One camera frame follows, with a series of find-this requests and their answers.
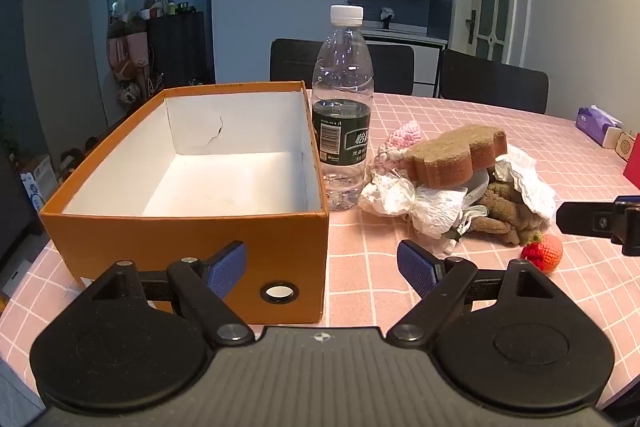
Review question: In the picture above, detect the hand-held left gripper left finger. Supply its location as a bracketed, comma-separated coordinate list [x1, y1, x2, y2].
[87, 241, 256, 348]

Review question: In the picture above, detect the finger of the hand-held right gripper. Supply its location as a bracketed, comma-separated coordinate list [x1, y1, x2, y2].
[556, 196, 640, 257]

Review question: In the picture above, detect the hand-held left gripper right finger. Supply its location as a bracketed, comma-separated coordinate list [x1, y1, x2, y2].
[385, 241, 551, 348]

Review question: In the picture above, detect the orange cardboard box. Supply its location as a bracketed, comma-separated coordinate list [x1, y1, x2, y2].
[40, 81, 330, 325]

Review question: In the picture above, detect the red crochet strawberry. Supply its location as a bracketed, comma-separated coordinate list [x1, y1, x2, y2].
[521, 232, 564, 275]

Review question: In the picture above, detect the crumpled white paper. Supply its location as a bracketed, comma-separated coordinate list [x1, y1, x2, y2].
[495, 146, 558, 222]

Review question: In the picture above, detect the red box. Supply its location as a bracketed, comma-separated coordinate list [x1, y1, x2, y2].
[623, 134, 640, 188]

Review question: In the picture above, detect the white plastic bag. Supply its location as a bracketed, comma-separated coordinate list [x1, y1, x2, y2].
[359, 171, 469, 239]

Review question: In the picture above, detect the brown plush toy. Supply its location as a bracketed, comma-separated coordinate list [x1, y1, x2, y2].
[467, 179, 547, 248]

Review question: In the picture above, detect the small perforated wooden box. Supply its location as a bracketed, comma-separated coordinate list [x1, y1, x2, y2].
[602, 128, 640, 162]

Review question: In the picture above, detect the purple tissue pack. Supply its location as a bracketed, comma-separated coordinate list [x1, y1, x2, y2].
[575, 105, 623, 145]

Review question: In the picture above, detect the brown cloud-shaped sponge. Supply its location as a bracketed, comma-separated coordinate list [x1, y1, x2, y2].
[402, 125, 508, 190]

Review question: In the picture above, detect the pink crochet toy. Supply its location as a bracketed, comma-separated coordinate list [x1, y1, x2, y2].
[370, 120, 426, 178]

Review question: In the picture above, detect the black chair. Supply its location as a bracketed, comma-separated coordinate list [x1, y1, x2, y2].
[439, 49, 549, 115]
[270, 39, 416, 96]

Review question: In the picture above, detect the clear plastic water bottle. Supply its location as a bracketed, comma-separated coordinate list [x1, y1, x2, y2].
[312, 5, 376, 212]

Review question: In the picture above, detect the blue and white carton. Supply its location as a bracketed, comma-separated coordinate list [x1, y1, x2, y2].
[20, 155, 57, 214]

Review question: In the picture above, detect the white sideboard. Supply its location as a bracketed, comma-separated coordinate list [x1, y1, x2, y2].
[360, 26, 448, 98]

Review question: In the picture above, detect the dark tall cabinet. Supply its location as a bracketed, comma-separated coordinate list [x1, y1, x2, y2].
[145, 12, 209, 88]

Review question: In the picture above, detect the pink hanging bag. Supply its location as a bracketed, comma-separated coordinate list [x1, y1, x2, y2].
[107, 32, 151, 82]

